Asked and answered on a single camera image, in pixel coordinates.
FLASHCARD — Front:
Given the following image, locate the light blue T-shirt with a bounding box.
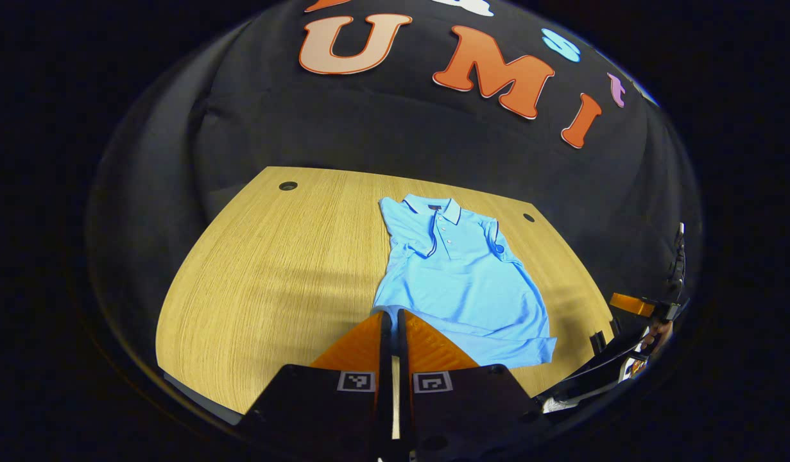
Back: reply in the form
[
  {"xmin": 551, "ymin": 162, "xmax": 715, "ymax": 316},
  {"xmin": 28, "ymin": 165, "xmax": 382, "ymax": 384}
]
[{"xmin": 371, "ymin": 194, "xmax": 558, "ymax": 369}]

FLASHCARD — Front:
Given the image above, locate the black and white object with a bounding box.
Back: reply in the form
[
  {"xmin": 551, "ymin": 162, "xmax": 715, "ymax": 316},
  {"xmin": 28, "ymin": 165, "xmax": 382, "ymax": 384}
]
[{"xmin": 536, "ymin": 324, "xmax": 655, "ymax": 415}]

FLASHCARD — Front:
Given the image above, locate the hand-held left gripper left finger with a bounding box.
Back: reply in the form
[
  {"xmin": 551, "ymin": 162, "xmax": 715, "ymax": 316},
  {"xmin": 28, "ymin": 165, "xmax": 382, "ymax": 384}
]
[{"xmin": 237, "ymin": 311, "xmax": 393, "ymax": 459}]

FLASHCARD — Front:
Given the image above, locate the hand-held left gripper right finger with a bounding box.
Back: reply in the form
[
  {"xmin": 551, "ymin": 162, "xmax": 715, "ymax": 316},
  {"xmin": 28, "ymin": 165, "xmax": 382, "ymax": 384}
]
[{"xmin": 398, "ymin": 309, "xmax": 544, "ymax": 459}]

